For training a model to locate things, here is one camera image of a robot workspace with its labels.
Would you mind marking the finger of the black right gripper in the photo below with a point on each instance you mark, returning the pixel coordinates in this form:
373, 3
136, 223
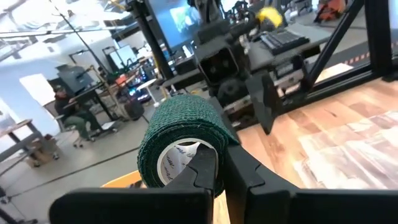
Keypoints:
264, 99
222, 110

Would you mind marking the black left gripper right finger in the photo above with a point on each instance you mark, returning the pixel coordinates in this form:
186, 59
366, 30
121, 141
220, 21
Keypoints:
280, 207

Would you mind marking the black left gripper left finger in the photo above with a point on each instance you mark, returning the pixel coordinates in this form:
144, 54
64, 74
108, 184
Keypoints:
140, 207

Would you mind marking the clear plastic zip bag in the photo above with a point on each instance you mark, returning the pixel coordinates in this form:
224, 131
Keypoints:
351, 155

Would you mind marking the yellow plastic bin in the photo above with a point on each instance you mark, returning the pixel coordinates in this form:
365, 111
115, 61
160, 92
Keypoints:
124, 180

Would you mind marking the black desk keyboard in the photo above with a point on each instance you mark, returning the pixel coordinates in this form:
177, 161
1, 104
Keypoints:
284, 40

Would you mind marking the white round stool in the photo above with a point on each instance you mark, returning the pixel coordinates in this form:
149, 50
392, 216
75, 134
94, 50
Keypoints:
146, 84

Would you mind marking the large display screen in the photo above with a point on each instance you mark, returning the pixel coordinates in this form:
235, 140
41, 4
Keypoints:
174, 21

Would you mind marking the cardboard box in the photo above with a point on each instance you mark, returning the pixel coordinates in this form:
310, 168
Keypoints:
40, 155

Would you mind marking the computer monitor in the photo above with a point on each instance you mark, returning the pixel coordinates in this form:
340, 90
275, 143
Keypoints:
122, 56

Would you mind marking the person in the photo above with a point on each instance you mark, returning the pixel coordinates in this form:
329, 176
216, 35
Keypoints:
66, 107

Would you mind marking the black desk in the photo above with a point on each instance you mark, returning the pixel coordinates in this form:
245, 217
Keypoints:
87, 93

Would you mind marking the office chair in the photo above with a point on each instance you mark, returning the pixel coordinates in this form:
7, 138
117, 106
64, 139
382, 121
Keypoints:
51, 109

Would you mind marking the wheeled workbench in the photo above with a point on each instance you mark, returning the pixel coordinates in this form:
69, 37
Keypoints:
18, 144

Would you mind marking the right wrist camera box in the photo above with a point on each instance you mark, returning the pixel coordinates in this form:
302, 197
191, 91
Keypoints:
219, 65

